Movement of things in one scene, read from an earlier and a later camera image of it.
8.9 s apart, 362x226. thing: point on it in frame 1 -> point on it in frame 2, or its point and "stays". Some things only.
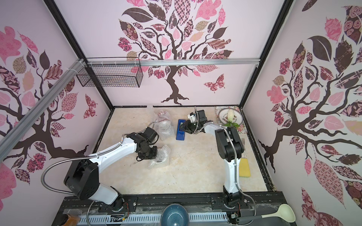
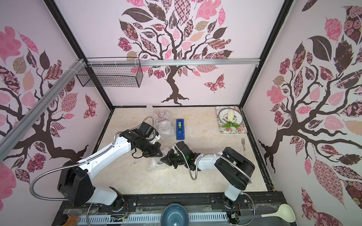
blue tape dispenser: [180, 133] stays
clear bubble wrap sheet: [166, 130] stays
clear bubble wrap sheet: [161, 157] stays
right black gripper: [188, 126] -> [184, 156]
